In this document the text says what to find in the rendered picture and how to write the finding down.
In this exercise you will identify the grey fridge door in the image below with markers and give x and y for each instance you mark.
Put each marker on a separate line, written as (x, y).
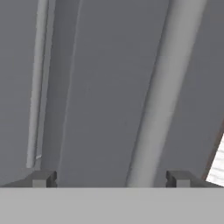
(20, 87)
(116, 73)

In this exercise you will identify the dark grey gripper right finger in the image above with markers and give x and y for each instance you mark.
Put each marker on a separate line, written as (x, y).
(181, 175)

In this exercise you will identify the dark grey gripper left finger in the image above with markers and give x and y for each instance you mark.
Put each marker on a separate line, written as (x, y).
(40, 176)

